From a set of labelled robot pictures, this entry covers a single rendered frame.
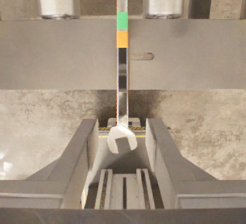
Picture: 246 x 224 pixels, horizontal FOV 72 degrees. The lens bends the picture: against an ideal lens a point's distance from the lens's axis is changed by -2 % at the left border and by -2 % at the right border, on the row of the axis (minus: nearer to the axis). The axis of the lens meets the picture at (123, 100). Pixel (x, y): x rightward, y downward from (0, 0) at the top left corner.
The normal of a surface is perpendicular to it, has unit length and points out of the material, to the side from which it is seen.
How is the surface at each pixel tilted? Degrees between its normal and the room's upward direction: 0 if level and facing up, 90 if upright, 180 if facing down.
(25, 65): 0
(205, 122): 0
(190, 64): 0
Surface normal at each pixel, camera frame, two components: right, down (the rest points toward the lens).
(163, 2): -0.25, 0.27
